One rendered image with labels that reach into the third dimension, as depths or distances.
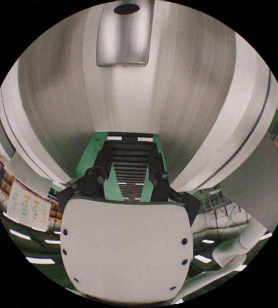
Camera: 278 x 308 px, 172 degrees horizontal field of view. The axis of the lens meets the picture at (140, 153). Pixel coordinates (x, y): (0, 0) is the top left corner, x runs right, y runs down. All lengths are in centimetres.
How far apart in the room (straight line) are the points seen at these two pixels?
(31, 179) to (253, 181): 40
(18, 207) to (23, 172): 298
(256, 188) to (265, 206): 5
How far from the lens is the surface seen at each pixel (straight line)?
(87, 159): 19
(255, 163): 26
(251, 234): 43
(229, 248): 54
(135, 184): 18
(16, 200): 308
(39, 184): 18
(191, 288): 57
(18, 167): 16
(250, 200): 28
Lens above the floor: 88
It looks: 42 degrees down
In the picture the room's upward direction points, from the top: 180 degrees clockwise
